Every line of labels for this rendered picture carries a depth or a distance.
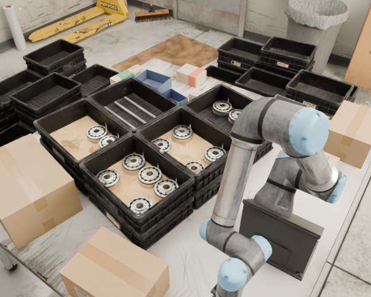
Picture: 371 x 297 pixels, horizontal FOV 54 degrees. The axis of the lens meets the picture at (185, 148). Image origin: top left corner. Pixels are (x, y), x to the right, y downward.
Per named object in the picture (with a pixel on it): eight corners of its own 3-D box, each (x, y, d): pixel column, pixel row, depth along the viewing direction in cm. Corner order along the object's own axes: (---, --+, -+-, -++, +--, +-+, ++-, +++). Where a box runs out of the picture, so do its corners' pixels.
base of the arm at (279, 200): (295, 217, 139) (305, 193, 138) (282, 215, 127) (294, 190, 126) (261, 200, 148) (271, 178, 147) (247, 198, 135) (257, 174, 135)
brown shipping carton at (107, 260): (68, 294, 132) (58, 271, 121) (108, 249, 146) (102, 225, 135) (133, 339, 120) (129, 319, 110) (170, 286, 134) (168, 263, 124)
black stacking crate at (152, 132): (240, 162, 168) (242, 144, 160) (195, 196, 152) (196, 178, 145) (181, 124, 189) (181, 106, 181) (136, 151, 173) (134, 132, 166)
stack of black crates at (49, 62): (71, 83, 342) (60, 38, 312) (93, 93, 329) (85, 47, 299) (36, 103, 318) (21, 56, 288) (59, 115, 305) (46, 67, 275)
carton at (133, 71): (116, 89, 233) (115, 81, 229) (111, 86, 236) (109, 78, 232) (143, 75, 246) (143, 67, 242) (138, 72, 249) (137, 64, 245)
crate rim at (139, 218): (196, 181, 146) (196, 177, 144) (138, 224, 130) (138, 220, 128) (134, 135, 167) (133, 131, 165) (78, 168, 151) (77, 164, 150)
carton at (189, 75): (176, 80, 241) (176, 71, 236) (186, 73, 248) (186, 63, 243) (196, 88, 234) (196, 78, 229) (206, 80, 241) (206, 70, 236)
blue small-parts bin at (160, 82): (172, 86, 236) (171, 77, 231) (158, 97, 226) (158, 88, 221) (147, 78, 243) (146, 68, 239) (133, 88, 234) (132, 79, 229)
